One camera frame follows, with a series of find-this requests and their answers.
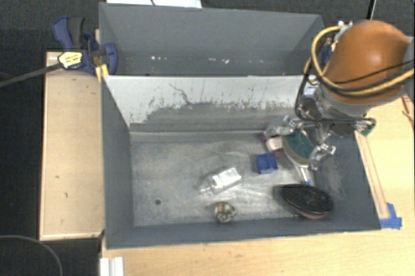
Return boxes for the black oval disc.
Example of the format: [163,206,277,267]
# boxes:
[279,183,334,221]

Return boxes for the clear plastic packet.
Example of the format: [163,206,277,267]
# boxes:
[198,166,243,195]

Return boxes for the pale wood board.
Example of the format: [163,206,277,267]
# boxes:
[38,51,106,242]

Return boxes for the teal and white brush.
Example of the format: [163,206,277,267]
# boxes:
[281,131,316,188]

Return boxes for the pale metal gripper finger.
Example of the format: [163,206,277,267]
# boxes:
[263,115,297,140]
[307,137,337,172]

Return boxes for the speckled ball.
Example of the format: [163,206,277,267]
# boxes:
[213,201,238,224]

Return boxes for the blue block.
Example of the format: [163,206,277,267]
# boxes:
[250,152,279,174]

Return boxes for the grey metal bin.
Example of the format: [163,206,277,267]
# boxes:
[98,1,382,250]

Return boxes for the pink and white box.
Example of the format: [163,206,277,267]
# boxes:
[263,135,286,153]

